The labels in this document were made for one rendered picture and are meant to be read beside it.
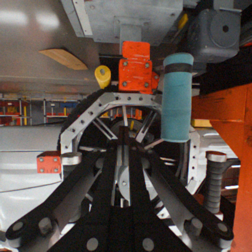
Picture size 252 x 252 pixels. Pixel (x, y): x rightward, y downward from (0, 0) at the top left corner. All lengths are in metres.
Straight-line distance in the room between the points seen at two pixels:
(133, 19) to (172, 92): 0.44
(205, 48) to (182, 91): 0.29
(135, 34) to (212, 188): 0.68
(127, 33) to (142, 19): 0.09
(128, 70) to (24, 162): 0.85
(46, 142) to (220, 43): 1.02
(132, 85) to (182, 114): 0.21
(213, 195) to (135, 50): 0.50
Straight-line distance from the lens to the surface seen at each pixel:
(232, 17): 0.77
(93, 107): 0.50
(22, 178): 1.11
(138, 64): 0.53
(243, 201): 0.80
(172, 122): 0.41
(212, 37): 0.69
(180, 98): 0.42
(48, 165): 0.58
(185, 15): 0.90
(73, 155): 0.31
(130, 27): 0.77
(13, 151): 1.09
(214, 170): 0.39
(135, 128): 0.98
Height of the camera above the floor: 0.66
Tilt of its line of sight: 5 degrees up
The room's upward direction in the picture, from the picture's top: 179 degrees counter-clockwise
